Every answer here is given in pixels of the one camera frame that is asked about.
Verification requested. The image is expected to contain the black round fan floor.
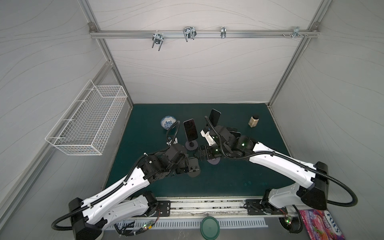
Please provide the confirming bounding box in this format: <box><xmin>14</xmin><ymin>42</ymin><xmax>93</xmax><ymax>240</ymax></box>
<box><xmin>279</xmin><ymin>217</ymin><xmax>304</xmax><ymax>234</ymax></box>

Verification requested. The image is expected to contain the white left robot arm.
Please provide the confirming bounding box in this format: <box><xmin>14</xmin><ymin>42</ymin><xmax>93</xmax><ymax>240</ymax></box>
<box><xmin>68</xmin><ymin>144</ymin><xmax>189</xmax><ymax>240</ymax></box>

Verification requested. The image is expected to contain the metal clamp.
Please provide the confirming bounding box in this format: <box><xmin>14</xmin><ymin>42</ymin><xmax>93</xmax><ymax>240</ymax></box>
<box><xmin>152</xmin><ymin>33</ymin><xmax>164</xmax><ymax>51</ymax></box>
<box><xmin>183</xmin><ymin>26</ymin><xmax>197</xmax><ymax>42</ymax></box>

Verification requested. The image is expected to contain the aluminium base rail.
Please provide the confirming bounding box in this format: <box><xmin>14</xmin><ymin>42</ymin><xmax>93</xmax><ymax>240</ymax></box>
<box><xmin>82</xmin><ymin>196</ymin><xmax>301</xmax><ymax>230</ymax></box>

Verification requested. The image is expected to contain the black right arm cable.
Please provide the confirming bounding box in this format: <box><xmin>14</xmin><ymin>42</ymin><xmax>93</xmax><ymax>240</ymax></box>
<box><xmin>204</xmin><ymin>115</ymin><xmax>358</xmax><ymax>208</ymax></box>

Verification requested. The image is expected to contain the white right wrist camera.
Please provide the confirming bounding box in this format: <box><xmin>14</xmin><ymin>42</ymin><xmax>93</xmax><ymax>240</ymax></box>
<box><xmin>201</xmin><ymin>130</ymin><xmax>216</xmax><ymax>146</ymax></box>

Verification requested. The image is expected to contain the metal clamp left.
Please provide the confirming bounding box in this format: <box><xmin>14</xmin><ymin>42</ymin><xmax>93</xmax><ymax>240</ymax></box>
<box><xmin>152</xmin><ymin>33</ymin><xmax>164</xmax><ymax>51</ymax></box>

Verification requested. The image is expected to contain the phone on horizontal stand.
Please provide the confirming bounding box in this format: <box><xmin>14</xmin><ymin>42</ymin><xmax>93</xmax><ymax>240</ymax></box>
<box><xmin>230</xmin><ymin>131</ymin><xmax>241</xmax><ymax>138</ymax></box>

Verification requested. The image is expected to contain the aluminium overhead rail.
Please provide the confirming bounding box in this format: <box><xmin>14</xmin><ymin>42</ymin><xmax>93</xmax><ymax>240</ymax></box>
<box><xmin>90</xmin><ymin>29</ymin><xmax>321</xmax><ymax>39</ymax></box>

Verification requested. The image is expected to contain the metal clamp middle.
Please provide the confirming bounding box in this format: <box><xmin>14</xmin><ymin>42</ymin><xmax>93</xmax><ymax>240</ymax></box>
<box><xmin>183</xmin><ymin>26</ymin><xmax>197</xmax><ymax>42</ymax></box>

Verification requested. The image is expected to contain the metal bracket right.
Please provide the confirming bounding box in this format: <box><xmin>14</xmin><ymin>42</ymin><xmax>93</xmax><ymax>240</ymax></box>
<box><xmin>282</xmin><ymin>27</ymin><xmax>309</xmax><ymax>39</ymax></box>

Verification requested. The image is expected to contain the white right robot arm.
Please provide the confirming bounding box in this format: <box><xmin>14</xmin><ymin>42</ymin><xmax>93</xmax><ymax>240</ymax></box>
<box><xmin>223</xmin><ymin>136</ymin><xmax>329</xmax><ymax>214</ymax></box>

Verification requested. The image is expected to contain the grey phone stand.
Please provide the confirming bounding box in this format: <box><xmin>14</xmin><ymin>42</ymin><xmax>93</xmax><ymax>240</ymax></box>
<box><xmin>186</xmin><ymin>157</ymin><xmax>202</xmax><ymax>178</ymax></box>
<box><xmin>185</xmin><ymin>140</ymin><xmax>199</xmax><ymax>151</ymax></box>
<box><xmin>207</xmin><ymin>158</ymin><xmax>221</xmax><ymax>165</ymax></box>

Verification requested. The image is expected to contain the grey phone stand left front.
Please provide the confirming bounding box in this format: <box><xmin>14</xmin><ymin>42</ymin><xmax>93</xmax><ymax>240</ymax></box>
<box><xmin>186</xmin><ymin>157</ymin><xmax>202</xmax><ymax>178</ymax></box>

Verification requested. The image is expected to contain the purple candy bag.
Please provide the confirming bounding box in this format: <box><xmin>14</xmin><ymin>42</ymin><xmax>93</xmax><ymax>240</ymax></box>
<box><xmin>300</xmin><ymin>209</ymin><xmax>345</xmax><ymax>240</ymax></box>

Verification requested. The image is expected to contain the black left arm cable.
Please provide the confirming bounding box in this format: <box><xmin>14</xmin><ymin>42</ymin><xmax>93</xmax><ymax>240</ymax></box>
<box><xmin>165</xmin><ymin>120</ymin><xmax>181</xmax><ymax>146</ymax></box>

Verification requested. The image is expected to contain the white wire basket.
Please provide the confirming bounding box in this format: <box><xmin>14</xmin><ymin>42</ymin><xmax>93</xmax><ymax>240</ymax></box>
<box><xmin>45</xmin><ymin>80</ymin><xmax>127</xmax><ymax>156</ymax></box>

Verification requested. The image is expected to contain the green round lid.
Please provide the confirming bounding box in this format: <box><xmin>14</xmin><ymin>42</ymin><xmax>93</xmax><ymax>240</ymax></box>
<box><xmin>200</xmin><ymin>216</ymin><xmax>220</xmax><ymax>240</ymax></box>

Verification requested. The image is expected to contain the grey phone stand middle back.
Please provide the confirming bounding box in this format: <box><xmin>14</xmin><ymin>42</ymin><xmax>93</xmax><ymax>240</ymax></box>
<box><xmin>185</xmin><ymin>140</ymin><xmax>199</xmax><ymax>151</ymax></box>

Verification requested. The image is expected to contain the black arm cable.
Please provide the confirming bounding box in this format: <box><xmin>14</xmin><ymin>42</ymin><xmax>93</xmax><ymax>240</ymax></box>
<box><xmin>165</xmin><ymin>120</ymin><xmax>181</xmax><ymax>146</ymax></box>
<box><xmin>204</xmin><ymin>115</ymin><xmax>358</xmax><ymax>208</ymax></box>

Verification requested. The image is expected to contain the blue white ceramic bowl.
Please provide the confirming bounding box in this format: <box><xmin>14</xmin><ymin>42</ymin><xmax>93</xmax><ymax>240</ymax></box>
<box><xmin>161</xmin><ymin>116</ymin><xmax>177</xmax><ymax>130</ymax></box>

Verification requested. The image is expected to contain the grey phone stand right front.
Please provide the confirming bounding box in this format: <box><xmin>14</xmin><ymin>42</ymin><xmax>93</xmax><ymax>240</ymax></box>
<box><xmin>207</xmin><ymin>158</ymin><xmax>221</xmax><ymax>165</ymax></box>

